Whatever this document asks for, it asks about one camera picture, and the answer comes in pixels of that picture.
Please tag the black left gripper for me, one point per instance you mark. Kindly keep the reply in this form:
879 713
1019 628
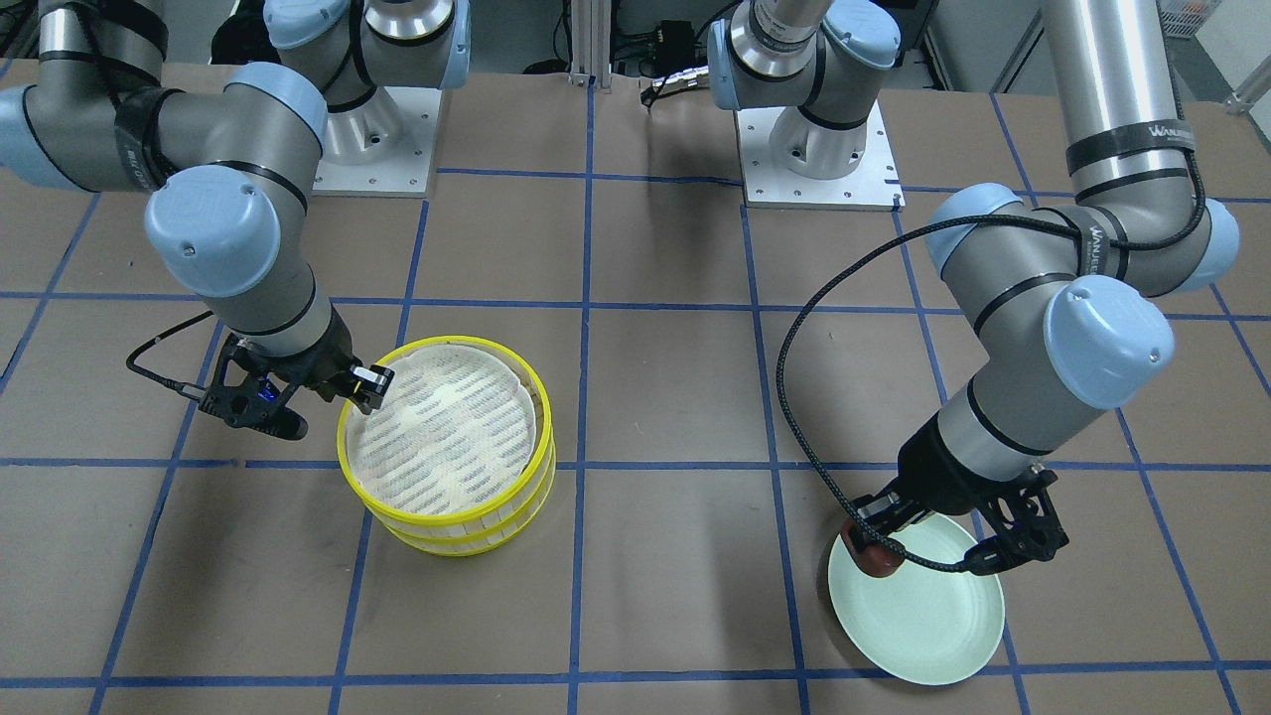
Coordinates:
938 464

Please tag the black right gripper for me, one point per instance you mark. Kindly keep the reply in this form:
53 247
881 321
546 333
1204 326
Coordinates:
320 365

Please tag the brown steamed bun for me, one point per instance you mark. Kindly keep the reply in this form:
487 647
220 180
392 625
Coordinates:
869 556

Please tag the yellow bamboo steamer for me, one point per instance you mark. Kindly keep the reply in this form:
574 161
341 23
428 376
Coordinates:
464 426
468 536

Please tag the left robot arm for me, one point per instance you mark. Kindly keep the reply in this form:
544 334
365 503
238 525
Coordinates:
1063 300

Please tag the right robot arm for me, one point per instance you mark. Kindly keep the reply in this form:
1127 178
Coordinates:
229 174

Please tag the light green plate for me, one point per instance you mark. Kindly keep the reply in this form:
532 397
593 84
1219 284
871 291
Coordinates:
919 625

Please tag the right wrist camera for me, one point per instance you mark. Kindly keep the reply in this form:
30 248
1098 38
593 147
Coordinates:
242 394

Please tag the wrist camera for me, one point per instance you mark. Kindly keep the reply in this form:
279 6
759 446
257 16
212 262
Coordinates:
1026 527
242 394

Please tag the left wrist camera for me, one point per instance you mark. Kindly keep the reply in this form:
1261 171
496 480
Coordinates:
1026 527

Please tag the aluminium frame post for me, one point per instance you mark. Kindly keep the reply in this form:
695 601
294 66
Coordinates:
591 43

